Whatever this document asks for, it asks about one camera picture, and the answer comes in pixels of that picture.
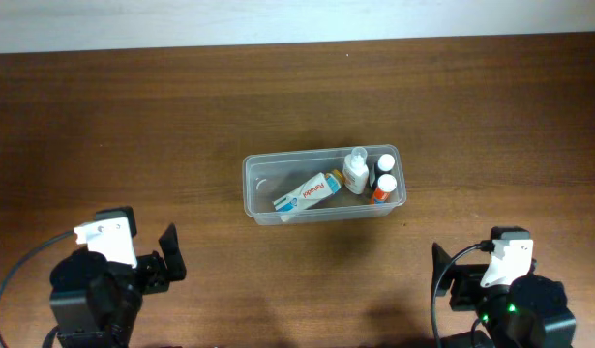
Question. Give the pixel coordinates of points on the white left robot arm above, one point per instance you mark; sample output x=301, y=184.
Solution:
x=95, y=301

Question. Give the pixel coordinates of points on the gold lid small jar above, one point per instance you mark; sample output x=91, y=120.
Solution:
x=335, y=180

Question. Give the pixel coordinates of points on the white pump bottle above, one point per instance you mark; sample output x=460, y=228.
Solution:
x=355, y=170

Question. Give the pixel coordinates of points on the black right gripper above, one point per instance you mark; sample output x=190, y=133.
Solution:
x=464, y=283

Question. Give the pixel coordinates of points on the orange glue stick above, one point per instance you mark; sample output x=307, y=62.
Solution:
x=385, y=185

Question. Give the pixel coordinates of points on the clear plastic container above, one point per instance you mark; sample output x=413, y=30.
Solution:
x=267, y=177

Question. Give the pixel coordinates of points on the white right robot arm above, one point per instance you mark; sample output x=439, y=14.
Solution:
x=532, y=311

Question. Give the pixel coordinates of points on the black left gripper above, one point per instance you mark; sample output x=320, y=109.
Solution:
x=155, y=270

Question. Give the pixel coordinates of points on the dark bottle white cap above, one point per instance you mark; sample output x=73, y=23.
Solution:
x=383, y=165

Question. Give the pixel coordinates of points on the white Panadol box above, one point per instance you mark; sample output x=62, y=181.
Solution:
x=302, y=198

